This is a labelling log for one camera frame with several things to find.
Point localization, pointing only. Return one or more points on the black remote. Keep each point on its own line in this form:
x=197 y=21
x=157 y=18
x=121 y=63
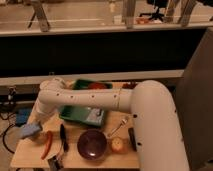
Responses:
x=132 y=138

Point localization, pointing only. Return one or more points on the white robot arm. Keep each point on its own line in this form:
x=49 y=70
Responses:
x=157 y=130

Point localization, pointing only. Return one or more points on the green tray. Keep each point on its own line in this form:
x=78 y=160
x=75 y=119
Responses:
x=84 y=115

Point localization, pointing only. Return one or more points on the purple bowl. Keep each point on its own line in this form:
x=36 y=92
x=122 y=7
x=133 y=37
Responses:
x=92 y=144

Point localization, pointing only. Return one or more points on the black knife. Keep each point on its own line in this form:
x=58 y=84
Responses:
x=63 y=138

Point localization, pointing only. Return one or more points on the blue box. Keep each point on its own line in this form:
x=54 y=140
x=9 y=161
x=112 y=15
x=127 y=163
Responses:
x=22 y=116

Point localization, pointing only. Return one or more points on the yellow apple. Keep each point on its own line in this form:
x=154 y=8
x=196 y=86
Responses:
x=118 y=145

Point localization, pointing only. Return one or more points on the silver fork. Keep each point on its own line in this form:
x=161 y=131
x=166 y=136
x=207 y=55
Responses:
x=122 y=123

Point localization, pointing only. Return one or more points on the red chili pepper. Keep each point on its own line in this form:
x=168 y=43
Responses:
x=49 y=137

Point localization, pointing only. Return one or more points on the small black metal clip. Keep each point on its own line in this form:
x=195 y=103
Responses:
x=54 y=164

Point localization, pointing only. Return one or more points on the red object in tray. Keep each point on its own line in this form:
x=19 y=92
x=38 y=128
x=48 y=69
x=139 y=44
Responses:
x=96 y=85

